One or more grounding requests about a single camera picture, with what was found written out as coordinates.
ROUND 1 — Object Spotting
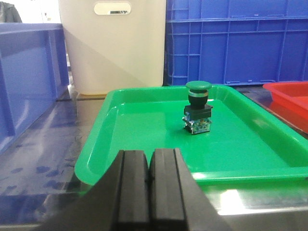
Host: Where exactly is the cream plastic storage basket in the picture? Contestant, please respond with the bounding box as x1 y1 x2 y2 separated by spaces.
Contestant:
58 0 167 95

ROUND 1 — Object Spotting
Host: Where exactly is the blue crate at left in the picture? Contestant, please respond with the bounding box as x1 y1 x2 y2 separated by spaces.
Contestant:
0 23 69 153

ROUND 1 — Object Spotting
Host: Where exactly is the green plastic tray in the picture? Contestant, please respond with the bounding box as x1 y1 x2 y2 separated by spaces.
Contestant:
75 85 308 185

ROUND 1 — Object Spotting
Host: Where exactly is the red plastic tray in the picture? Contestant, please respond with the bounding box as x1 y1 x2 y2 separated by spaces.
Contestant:
263 81 308 133

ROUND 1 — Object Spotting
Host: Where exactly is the standing person grey hoodie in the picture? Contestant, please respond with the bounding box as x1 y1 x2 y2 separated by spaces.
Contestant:
0 1 22 23

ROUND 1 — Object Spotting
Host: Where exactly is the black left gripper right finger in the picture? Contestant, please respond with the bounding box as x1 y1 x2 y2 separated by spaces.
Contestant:
150 148 232 231

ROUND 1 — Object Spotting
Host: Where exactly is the lower blue stacked crate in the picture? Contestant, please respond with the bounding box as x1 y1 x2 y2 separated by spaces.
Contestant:
165 0 308 85

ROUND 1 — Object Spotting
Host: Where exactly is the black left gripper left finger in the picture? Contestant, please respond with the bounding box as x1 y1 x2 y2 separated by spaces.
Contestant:
36 150 150 231

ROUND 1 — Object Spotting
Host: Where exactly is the green mushroom push button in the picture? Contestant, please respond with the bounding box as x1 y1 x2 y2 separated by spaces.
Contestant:
182 80 213 135

